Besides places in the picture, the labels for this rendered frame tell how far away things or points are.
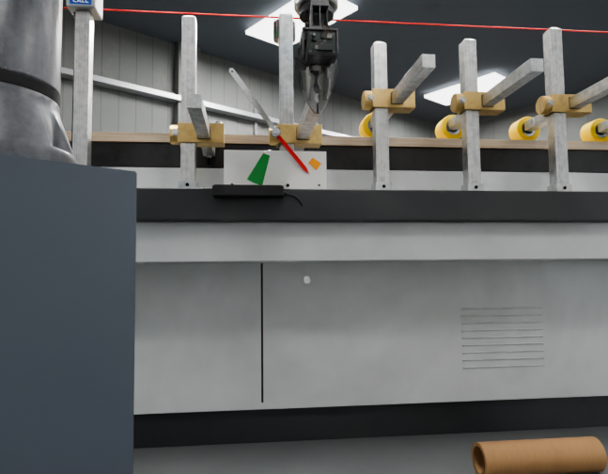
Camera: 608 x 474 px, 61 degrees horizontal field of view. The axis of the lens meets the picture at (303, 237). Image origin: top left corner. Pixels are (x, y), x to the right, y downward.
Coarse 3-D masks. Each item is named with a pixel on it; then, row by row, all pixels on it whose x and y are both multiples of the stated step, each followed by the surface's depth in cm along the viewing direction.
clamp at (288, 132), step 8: (280, 128) 131; (288, 128) 131; (296, 128) 131; (320, 128) 132; (272, 136) 131; (288, 136) 131; (296, 136) 131; (312, 136) 132; (320, 136) 132; (272, 144) 132; (296, 144) 132; (304, 144) 132; (312, 144) 133; (320, 144) 133
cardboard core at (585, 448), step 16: (480, 448) 122; (496, 448) 121; (512, 448) 121; (528, 448) 122; (544, 448) 122; (560, 448) 122; (576, 448) 122; (592, 448) 123; (480, 464) 125; (496, 464) 119; (512, 464) 119; (528, 464) 120; (544, 464) 120; (560, 464) 121; (576, 464) 121; (592, 464) 122
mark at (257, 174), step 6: (264, 156) 130; (258, 162) 130; (264, 162) 130; (258, 168) 130; (264, 168) 130; (252, 174) 129; (258, 174) 130; (264, 174) 130; (252, 180) 129; (258, 180) 129
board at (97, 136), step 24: (240, 144) 152; (264, 144) 153; (336, 144) 155; (360, 144) 156; (408, 144) 157; (432, 144) 158; (456, 144) 159; (480, 144) 160; (504, 144) 161; (528, 144) 162; (576, 144) 163; (600, 144) 164
